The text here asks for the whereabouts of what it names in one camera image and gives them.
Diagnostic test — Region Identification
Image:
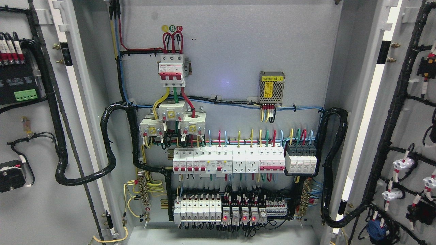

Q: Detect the red white main breaker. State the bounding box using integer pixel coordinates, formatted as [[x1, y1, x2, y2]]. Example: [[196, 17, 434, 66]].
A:
[[158, 54, 192, 88]]

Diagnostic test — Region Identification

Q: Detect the brass grounding bar left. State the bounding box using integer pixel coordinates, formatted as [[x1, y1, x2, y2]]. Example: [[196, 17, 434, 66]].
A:
[[138, 171, 151, 213]]

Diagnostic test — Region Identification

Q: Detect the lower relay terminal row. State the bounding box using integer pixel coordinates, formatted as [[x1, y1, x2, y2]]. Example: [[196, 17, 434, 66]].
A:
[[173, 186, 289, 230]]

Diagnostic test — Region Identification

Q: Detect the black cable harness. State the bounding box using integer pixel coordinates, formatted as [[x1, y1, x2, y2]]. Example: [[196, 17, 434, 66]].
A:
[[315, 107, 372, 228], [26, 7, 172, 222]]

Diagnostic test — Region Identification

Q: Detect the white socket breaker row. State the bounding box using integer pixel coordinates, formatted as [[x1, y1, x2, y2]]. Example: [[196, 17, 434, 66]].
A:
[[173, 145, 285, 177]]

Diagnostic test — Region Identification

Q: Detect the black surge protector block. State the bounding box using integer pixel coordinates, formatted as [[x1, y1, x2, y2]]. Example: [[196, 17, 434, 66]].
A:
[[285, 143, 319, 177]]

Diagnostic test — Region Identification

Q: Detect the grey cabinet body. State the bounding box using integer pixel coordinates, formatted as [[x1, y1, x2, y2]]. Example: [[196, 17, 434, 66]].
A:
[[68, 0, 385, 245]]

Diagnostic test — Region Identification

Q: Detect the grey cabinet door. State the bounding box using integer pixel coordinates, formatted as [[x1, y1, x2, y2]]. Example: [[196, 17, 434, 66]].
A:
[[314, 0, 435, 245], [0, 0, 118, 245]]

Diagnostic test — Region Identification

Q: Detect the black digital power meter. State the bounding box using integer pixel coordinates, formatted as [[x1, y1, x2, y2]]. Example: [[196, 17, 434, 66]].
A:
[[0, 49, 42, 104]]

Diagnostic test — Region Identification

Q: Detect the black left cable harness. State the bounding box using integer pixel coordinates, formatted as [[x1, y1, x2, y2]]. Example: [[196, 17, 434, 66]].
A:
[[26, 7, 172, 222]]

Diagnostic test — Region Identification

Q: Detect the black right cable harness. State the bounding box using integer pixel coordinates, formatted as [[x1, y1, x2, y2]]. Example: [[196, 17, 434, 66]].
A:
[[315, 107, 372, 228]]

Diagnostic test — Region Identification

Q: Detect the perforated metal power supply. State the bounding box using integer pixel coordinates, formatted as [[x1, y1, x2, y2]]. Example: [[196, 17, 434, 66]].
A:
[[258, 71, 285, 104]]

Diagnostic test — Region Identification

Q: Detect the brass grounding bar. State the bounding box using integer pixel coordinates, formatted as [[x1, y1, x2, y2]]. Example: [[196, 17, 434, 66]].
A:
[[138, 171, 151, 213], [297, 177, 312, 218]]

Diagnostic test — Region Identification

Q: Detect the white current transformer cluster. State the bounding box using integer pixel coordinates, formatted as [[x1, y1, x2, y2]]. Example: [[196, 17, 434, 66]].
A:
[[140, 101, 206, 140]]

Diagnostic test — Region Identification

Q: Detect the brass grounding bar right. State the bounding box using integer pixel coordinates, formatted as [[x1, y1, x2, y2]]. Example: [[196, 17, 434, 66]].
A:
[[297, 177, 312, 218]]

